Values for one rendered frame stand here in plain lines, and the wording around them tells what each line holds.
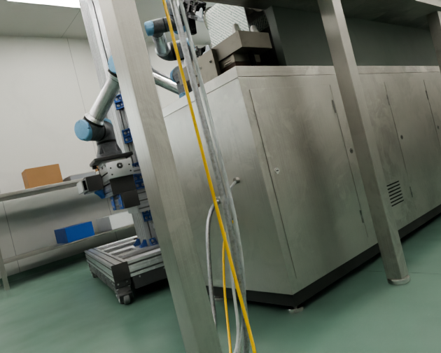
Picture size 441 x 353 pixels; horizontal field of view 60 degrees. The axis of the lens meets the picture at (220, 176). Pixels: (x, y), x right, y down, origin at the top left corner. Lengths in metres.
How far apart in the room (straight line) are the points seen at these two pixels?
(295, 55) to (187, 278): 1.04
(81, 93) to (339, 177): 4.29
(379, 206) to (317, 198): 0.23
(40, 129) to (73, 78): 0.83
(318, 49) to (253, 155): 0.64
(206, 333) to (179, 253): 0.19
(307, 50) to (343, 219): 0.70
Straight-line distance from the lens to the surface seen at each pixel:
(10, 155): 4.99
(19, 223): 4.91
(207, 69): 1.52
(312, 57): 1.70
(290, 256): 1.36
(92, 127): 2.22
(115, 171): 2.17
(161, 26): 2.18
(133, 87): 0.87
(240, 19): 1.71
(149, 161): 0.85
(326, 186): 1.55
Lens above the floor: 0.55
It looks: level
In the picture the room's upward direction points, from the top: 14 degrees counter-clockwise
